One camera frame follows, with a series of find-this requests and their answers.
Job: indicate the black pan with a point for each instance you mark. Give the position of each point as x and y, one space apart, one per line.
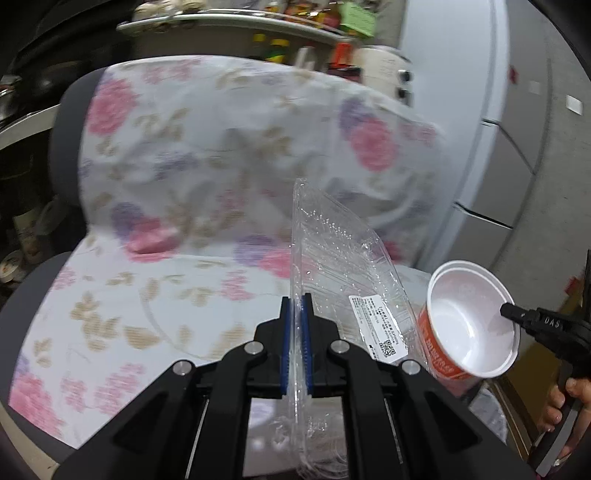
23 87

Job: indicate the white and orange paper cup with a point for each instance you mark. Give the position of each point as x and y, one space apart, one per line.
461 318

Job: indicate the small patterned bowl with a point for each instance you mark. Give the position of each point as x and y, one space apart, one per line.
11 268

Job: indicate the clear plastic bag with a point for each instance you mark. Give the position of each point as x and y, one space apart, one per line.
487 408

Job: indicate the floral printed cloth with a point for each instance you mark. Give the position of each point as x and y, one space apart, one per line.
184 152

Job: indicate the white slim bottle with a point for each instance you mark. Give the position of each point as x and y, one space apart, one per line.
304 56

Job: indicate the row of sauce bottles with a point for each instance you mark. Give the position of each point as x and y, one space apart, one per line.
300 11

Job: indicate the white refrigerator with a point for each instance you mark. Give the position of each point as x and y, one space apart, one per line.
452 92

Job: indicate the pile of garlic bulbs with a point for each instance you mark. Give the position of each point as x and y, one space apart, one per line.
168 7

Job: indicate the yellow-capped bottle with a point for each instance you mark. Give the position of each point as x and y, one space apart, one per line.
280 51
259 46

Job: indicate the white rice cooker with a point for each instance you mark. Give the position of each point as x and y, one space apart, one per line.
379 67

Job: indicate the person's right hand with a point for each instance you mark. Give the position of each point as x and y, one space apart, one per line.
579 390

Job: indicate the grey counter ledge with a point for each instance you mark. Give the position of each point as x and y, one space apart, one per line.
25 124

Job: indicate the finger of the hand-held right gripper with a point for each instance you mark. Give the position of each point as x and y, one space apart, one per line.
531 319

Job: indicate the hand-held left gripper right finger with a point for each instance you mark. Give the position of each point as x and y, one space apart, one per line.
307 344

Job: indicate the white wall switch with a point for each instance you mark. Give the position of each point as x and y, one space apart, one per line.
574 104

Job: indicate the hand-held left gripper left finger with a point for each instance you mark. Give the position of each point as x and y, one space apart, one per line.
286 344

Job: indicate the grey chair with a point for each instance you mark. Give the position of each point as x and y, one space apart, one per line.
69 138

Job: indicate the grey wall shelf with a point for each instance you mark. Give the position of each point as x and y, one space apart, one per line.
231 23

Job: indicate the green plastic basket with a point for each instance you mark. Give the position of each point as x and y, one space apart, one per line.
359 18

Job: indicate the red-label jar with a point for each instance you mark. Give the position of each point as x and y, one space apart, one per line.
344 60

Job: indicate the white jar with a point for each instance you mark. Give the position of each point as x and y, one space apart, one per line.
28 230

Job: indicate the clear plastic food container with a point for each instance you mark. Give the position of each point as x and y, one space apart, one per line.
332 258

